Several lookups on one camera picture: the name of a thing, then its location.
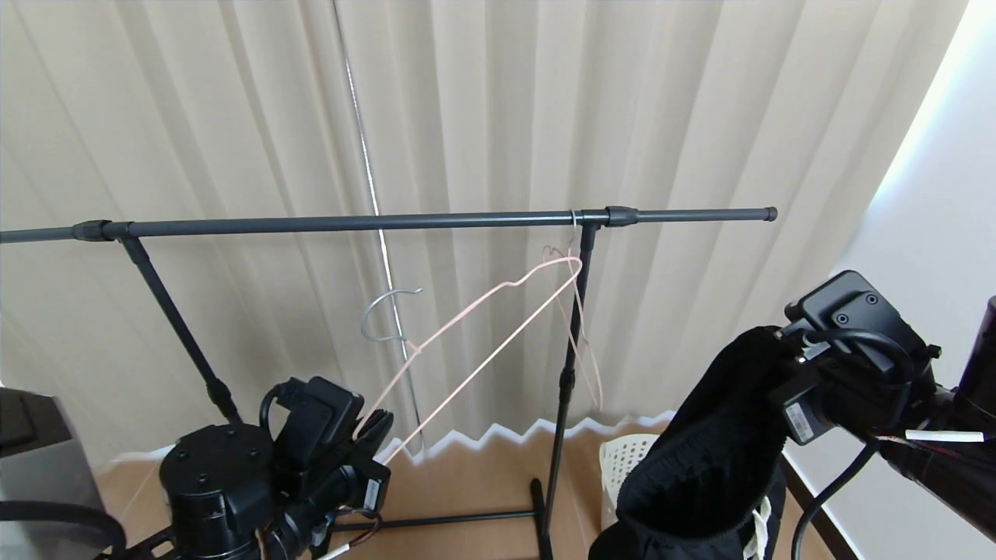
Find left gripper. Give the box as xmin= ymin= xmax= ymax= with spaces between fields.
xmin=268 ymin=464 xmax=391 ymax=557

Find black clothes rack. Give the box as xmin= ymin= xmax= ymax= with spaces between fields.
xmin=0 ymin=205 xmax=779 ymax=560

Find black shorts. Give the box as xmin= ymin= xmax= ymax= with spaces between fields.
xmin=587 ymin=326 xmax=802 ymax=560

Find beige curtain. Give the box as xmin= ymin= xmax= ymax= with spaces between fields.
xmin=0 ymin=0 xmax=970 ymax=467

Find pink clothes hanger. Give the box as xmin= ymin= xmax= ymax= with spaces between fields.
xmin=352 ymin=255 xmax=584 ymax=467
xmin=542 ymin=210 xmax=604 ymax=411

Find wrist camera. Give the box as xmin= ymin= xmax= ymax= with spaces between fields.
xmin=259 ymin=376 xmax=365 ymax=475
xmin=784 ymin=270 xmax=942 ymax=390

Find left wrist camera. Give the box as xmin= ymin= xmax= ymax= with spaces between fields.
xmin=259 ymin=376 xmax=365 ymax=475

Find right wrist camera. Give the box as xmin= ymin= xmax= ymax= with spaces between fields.
xmin=784 ymin=270 xmax=942 ymax=390

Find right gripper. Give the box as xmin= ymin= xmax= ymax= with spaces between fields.
xmin=770 ymin=366 xmax=938 ymax=446

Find white laundry basket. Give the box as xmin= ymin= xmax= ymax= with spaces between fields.
xmin=599 ymin=434 xmax=661 ymax=534

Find black cable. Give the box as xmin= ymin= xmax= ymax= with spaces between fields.
xmin=0 ymin=500 xmax=127 ymax=560
xmin=791 ymin=331 xmax=919 ymax=560

